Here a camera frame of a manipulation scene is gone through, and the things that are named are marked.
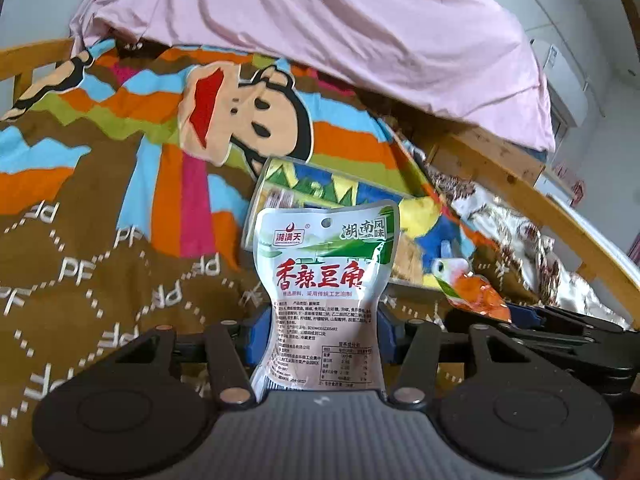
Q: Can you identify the orange snack pouch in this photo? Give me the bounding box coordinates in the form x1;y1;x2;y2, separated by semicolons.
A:
432;258;511;322

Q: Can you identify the white spicy bean snack pouch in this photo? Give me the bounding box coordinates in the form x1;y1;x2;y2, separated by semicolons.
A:
250;200;399;398

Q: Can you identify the floral white quilt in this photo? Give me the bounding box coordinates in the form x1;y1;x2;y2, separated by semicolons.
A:
425;165;631;330

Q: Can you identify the dinosaur print tin tray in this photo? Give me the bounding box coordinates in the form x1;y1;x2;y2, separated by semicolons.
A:
240;155;501;302

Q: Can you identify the colourful cartoon bed blanket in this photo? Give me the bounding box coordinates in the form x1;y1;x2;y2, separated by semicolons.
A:
1;39;489;479

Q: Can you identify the pink hanging sheet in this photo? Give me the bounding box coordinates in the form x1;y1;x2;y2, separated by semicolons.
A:
70;0;555;152

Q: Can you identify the wooden bed rail right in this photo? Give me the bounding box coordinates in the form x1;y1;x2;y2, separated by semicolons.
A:
413;125;639;327

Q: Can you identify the wooden bed rail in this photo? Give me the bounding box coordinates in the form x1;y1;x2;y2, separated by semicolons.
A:
413;125;639;327
0;38;73;102

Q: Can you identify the wooden bed rail left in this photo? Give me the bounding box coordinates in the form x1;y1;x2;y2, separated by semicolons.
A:
0;38;73;102

